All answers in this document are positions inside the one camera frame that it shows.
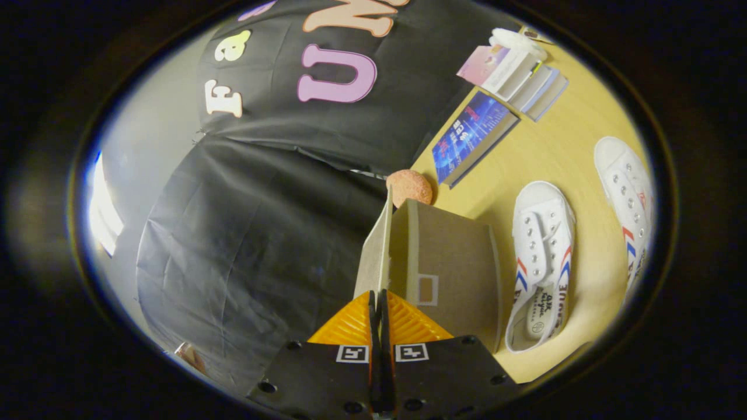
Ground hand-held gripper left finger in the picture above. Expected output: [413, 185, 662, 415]
[247, 290, 375, 419]

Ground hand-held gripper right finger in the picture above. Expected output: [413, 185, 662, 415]
[381, 290, 519, 419]

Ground beige fabric storage box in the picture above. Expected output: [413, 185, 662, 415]
[353, 187, 504, 354]

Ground white canvas shoe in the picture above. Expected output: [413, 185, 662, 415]
[594, 136, 655, 310]
[505, 181, 577, 355]

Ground black backdrop cloth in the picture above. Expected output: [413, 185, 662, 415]
[135, 0, 526, 398]

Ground fuzzy orange ball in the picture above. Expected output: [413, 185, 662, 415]
[386, 169, 434, 209]

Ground blue cover book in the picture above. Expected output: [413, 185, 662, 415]
[432, 90, 520, 188]

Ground grey blue book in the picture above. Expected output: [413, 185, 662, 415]
[528, 73, 570, 122]

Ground white cover book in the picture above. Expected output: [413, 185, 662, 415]
[514, 63, 562, 113]

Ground pink cover book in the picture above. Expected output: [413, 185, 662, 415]
[457, 44, 543, 101]

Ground white crumpled cloth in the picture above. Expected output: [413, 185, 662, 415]
[489, 28, 549, 62]

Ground small pale card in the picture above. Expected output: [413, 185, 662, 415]
[519, 24, 555, 46]

